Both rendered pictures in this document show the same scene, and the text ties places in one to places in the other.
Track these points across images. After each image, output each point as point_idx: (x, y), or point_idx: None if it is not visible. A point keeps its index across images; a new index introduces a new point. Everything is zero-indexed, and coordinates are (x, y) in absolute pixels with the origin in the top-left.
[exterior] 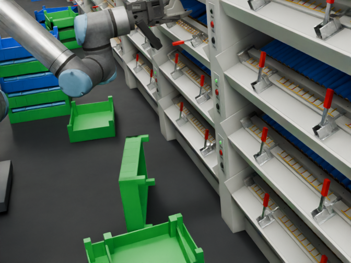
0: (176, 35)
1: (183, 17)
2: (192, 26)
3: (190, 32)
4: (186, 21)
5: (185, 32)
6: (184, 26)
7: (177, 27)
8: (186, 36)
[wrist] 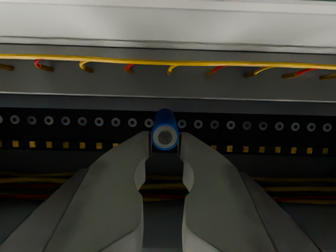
0: (186, 7)
1: (99, 157)
2: (66, 84)
3: (81, 41)
4: (188, 92)
5: (146, 37)
6: (240, 49)
7: (331, 42)
8: (20, 23)
